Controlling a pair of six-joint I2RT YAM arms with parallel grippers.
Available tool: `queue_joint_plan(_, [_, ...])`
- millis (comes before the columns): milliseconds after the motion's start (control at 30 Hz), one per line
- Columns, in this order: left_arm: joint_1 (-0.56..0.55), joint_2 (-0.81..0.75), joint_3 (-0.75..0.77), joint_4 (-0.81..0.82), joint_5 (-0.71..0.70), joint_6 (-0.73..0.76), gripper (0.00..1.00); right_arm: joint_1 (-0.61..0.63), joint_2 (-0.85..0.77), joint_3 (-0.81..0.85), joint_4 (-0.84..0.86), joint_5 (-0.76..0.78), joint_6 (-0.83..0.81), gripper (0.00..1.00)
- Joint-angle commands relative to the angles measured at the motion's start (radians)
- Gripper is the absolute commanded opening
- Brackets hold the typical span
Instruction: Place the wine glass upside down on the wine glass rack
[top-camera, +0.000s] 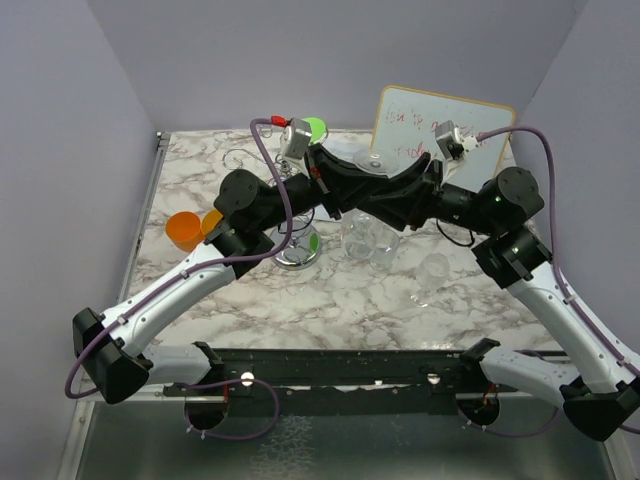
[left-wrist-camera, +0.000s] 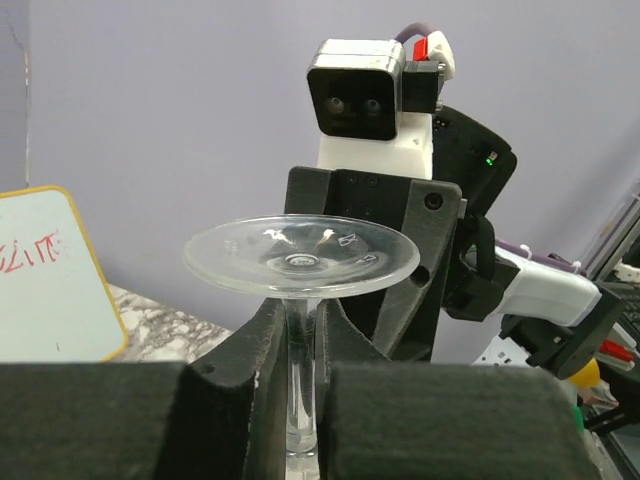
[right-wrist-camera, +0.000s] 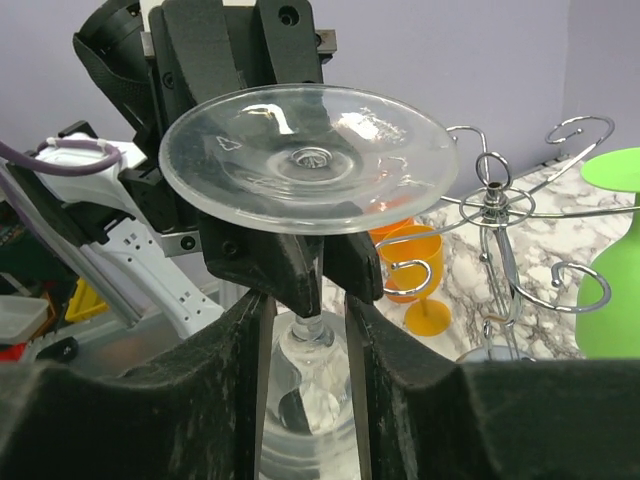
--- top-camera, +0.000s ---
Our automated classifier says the clear short tumbler glass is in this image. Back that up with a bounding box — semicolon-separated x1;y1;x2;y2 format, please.
369;229;400;271

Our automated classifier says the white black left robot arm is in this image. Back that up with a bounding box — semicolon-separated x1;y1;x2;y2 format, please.
72;144;431;404

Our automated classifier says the chrome wine glass rack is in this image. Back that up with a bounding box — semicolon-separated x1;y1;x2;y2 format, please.
207;118;319;277

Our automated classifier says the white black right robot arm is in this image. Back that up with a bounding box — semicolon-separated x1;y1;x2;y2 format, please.
323;155;639;441

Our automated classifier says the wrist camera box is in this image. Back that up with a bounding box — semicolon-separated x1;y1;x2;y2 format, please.
270;115;312;160
434;120;480;183

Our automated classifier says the clear wine glass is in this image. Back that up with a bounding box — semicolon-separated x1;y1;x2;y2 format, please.
411;253;450;307
341;148;399;260

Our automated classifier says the black mounting rail base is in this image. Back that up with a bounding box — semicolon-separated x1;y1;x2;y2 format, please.
162;349;492;416

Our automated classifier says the light orange plastic wine glass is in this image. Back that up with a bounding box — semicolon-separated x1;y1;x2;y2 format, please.
200;209;223;236

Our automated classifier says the yellow framed whiteboard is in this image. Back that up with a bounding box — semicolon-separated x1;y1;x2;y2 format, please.
371;85;516;192

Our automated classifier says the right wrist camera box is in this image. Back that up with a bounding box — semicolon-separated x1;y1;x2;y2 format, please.
434;120;480;183

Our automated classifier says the clear wine glass lying down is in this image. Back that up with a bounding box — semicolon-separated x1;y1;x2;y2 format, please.
411;253;450;307

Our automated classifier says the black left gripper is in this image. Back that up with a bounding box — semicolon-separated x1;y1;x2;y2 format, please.
255;142;390;232

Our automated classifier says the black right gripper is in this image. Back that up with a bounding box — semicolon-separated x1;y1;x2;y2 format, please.
359;151;498;235

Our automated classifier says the green plastic wine glass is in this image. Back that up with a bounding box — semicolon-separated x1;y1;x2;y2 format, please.
303;117;329;145

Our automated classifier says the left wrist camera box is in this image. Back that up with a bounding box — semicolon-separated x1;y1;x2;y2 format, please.
270;115;312;160

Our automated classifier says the dark orange plastic wine glass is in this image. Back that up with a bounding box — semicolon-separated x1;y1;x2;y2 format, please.
165;211;204;253

